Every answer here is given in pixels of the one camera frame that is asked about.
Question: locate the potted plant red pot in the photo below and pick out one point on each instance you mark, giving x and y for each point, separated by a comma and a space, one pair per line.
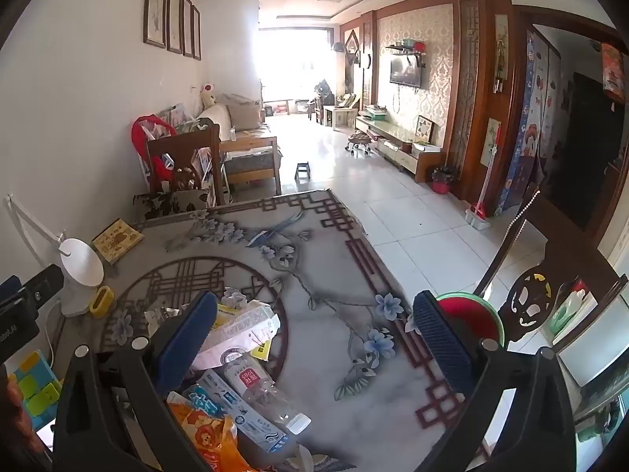
443, 182

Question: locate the small framed geometric picture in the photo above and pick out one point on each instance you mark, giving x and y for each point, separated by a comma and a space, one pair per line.
424, 129

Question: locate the wheeled round stool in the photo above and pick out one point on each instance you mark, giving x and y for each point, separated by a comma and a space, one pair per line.
358, 140

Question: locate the floral table cover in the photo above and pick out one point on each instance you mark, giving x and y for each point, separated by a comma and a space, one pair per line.
314, 393

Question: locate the colourful plastic toy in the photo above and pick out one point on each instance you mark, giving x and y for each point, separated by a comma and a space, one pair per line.
34, 383

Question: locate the red bag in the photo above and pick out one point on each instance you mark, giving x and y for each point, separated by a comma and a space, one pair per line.
145, 130

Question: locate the long television cabinet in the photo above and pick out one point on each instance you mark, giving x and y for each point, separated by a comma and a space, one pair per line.
398, 145

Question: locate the cartoon door curtain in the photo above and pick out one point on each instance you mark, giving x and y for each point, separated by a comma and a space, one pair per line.
528, 123

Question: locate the yellow brown book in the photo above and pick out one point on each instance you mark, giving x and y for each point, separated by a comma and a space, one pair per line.
118, 242

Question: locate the wall shelf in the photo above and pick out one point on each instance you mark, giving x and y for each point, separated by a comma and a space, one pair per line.
405, 48

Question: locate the orange snack bag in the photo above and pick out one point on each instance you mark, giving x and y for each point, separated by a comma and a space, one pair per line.
206, 440

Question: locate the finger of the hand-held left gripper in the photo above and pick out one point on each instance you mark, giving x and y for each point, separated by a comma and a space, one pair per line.
10, 290
42, 282

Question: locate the wooden sofa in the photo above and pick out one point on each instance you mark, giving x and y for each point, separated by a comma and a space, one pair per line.
250, 142

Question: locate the green white plastic bottle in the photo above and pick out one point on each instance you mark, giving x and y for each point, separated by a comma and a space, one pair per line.
572, 312

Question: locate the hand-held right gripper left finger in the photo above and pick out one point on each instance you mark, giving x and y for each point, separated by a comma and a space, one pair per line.
189, 339

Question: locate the hanging wall scroll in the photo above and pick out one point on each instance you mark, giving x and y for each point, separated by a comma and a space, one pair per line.
501, 54
493, 141

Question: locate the red hanging decoration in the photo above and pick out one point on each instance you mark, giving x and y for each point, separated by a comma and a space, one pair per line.
613, 73

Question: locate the white mop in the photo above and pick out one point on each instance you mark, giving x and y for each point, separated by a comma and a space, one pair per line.
486, 182

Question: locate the white side table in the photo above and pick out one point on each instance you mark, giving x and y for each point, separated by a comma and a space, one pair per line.
339, 117

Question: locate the framed wall picture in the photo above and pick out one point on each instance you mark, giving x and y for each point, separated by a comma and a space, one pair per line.
187, 27
196, 33
174, 17
156, 5

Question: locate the wooden dining chair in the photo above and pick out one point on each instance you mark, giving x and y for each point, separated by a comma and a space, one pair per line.
182, 152
565, 236

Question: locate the blue white plastic packet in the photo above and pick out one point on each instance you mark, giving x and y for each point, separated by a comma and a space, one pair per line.
216, 393

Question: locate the blue white wrapper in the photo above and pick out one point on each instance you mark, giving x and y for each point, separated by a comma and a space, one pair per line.
233, 299

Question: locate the green plastic bin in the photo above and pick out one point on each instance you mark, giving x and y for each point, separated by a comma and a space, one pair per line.
467, 314

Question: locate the plush toy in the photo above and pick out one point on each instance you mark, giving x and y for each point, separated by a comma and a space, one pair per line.
208, 94

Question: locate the small black stool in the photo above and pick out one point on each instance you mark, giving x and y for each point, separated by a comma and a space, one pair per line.
302, 169

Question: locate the wall television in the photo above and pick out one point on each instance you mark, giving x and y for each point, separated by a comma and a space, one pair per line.
405, 71

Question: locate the yellow tissue pack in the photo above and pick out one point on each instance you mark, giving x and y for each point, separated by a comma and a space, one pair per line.
263, 349

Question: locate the floral seat cushion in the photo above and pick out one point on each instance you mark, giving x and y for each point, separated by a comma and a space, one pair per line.
169, 202

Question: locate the clear plastic bottle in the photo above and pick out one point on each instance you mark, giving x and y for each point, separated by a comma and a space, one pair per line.
265, 393

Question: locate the silver foil wrapper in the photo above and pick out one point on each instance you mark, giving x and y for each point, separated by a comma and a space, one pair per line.
169, 314

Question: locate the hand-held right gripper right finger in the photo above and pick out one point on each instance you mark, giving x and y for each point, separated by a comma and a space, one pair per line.
442, 344

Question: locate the white round lamp base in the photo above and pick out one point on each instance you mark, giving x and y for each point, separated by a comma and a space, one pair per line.
78, 265

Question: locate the white blue milk carton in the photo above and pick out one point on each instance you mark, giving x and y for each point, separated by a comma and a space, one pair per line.
241, 334

